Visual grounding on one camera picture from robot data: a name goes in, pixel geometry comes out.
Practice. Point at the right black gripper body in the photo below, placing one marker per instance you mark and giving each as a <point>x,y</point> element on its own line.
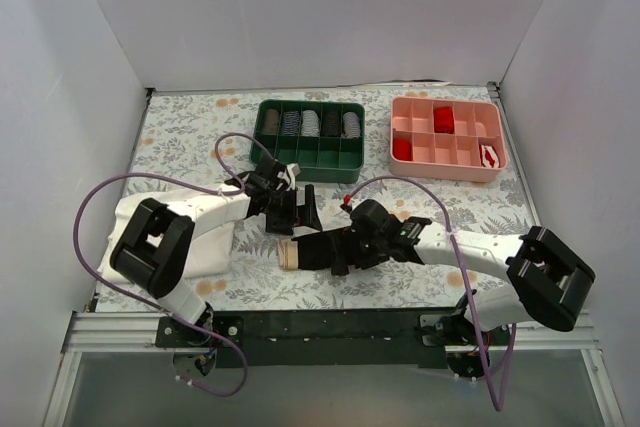
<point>341,251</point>

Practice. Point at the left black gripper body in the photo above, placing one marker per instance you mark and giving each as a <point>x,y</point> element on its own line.
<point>292,210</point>

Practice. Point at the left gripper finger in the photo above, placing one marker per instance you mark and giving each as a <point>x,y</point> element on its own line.
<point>307,213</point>
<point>280,224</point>

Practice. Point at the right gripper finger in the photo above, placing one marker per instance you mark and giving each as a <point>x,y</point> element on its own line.
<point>346,237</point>
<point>341,265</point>

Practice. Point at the black underwear beige waistband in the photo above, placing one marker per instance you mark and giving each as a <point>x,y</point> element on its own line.
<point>311,252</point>

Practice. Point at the pink divided organizer tray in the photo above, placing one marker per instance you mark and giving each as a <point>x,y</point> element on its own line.
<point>447,156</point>

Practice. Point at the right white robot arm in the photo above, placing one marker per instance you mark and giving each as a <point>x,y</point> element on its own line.
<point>543,279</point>

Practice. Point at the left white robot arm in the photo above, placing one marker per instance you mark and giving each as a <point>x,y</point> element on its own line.
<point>160,234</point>

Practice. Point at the brown rolled underwear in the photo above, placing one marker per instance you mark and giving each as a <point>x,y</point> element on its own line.
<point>271,122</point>

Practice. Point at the blue striped rolled underwear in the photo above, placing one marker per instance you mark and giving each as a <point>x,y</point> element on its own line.
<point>290,123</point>

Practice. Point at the white grey striped roll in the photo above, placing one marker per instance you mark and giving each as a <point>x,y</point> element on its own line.
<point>310,124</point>

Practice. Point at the red rolled underwear lower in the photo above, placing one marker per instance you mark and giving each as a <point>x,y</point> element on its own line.
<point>402,149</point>

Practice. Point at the red rolled underwear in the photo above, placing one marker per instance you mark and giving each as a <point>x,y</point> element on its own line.
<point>444,120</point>
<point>402,149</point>

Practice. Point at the black rolled underwear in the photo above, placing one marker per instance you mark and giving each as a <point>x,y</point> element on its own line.
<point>331,125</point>

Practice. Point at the grey white rolled underwear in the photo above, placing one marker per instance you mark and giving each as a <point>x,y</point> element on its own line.
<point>351,125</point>

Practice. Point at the red rolled underwear upper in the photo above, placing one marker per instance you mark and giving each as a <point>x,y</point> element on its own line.
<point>444,120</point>

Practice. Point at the red white striped roll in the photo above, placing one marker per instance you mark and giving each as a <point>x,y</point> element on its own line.
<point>489,157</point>

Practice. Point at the green divided organizer tray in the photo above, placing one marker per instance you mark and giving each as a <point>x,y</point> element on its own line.
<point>321,159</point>

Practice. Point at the white folded cloth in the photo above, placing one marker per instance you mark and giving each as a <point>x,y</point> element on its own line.
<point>209,252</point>

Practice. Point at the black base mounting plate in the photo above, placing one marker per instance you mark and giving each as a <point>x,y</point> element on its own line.
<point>334,337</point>

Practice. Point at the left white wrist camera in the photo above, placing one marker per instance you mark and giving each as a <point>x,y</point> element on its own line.
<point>288,176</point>

